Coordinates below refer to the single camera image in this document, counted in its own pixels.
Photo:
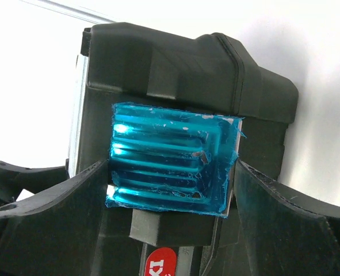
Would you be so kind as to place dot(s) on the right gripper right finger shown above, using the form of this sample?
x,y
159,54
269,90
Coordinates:
x,y
286,232

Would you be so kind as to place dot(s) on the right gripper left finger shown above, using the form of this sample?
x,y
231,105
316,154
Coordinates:
x,y
55,231

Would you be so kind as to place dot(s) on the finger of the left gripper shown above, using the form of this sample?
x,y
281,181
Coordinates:
x,y
15,179

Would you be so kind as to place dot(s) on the black plastic toolbox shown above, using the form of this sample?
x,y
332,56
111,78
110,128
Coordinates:
x,y
172,116

